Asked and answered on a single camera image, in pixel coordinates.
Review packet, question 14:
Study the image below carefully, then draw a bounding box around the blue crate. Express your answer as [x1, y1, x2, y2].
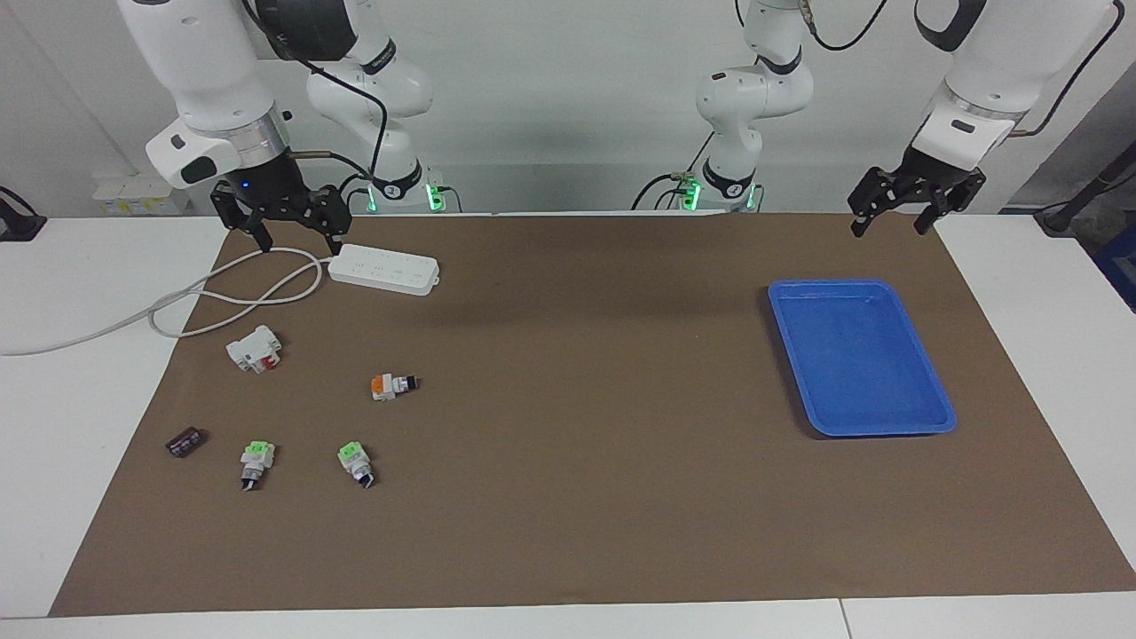
[1093, 235, 1136, 313]

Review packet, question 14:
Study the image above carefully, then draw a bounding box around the black stand with pole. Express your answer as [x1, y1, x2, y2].
[1034, 146, 1136, 236]

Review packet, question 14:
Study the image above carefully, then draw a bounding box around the white and red switch block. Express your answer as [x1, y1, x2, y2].
[225, 325, 285, 375]

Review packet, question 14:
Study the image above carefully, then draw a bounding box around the green and white switch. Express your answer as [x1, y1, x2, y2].
[336, 441, 376, 490]
[239, 440, 276, 493]

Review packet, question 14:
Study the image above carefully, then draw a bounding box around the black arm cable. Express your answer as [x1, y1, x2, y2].
[240, 0, 391, 183]
[1007, 0, 1126, 139]

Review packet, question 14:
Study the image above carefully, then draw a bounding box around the black clamp base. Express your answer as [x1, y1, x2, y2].
[0, 186, 47, 242]

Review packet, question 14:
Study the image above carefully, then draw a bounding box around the brown table mat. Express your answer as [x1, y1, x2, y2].
[49, 213, 1136, 618]

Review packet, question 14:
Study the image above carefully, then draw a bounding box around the white power strip cable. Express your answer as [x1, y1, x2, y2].
[0, 248, 334, 358]

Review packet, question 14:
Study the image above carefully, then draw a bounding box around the white power strip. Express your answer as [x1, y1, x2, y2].
[327, 244, 441, 296]

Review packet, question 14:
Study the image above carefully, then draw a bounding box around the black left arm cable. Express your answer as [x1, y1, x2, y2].
[1007, 0, 1126, 139]

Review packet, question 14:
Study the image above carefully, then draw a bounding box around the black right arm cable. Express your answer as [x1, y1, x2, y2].
[240, 0, 391, 183]

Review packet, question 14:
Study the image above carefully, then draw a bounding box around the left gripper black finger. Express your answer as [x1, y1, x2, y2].
[914, 169, 988, 236]
[848, 167, 899, 239]

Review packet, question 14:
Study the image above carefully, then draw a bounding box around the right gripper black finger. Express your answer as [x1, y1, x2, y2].
[306, 185, 353, 258]
[211, 185, 274, 255]

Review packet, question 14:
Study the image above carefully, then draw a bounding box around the blue plastic tray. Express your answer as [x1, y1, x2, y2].
[768, 279, 958, 438]

